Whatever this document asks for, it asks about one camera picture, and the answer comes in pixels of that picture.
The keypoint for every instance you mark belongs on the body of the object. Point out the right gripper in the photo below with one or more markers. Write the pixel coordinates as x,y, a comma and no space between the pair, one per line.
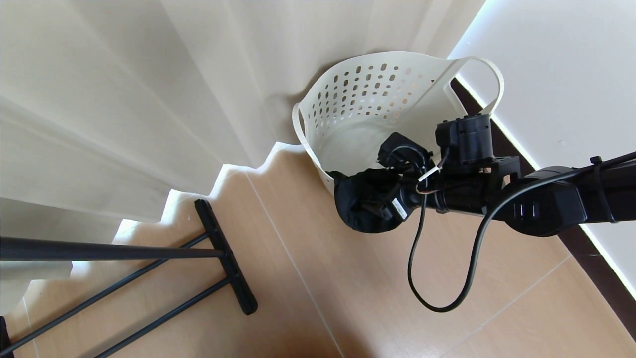
457,196

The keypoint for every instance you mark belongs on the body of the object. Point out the black garment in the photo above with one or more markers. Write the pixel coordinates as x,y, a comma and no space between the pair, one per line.
357,209

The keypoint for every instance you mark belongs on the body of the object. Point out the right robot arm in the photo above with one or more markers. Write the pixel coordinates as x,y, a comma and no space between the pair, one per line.
546,209

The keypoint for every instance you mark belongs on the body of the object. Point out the white laundry basket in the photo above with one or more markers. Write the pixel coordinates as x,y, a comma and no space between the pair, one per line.
357,129

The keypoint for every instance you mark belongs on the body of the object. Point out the black clothes rack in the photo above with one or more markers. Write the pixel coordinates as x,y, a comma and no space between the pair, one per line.
218,243

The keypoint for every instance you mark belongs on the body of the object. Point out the beige curtain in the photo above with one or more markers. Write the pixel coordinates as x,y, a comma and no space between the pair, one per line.
124,99

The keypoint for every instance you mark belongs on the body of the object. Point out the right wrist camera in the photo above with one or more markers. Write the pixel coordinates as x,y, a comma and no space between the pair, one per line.
402,151

